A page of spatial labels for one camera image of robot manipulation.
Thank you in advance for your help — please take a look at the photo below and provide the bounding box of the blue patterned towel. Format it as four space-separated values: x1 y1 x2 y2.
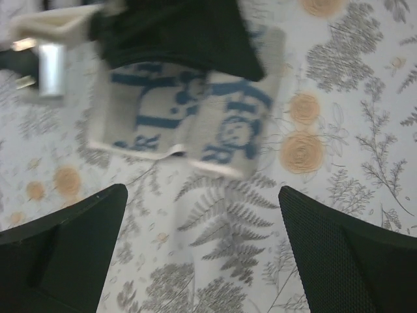
87 25 286 179

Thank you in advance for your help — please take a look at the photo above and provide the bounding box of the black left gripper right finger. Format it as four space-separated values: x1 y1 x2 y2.
278 186 416 312

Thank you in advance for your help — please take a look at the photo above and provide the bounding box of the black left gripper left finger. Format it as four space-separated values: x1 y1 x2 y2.
1 184 128 312

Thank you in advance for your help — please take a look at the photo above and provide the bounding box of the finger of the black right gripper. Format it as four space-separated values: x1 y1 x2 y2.
88 1 265 82

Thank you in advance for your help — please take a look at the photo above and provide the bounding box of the floral table mat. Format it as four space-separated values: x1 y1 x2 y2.
1 1 416 312

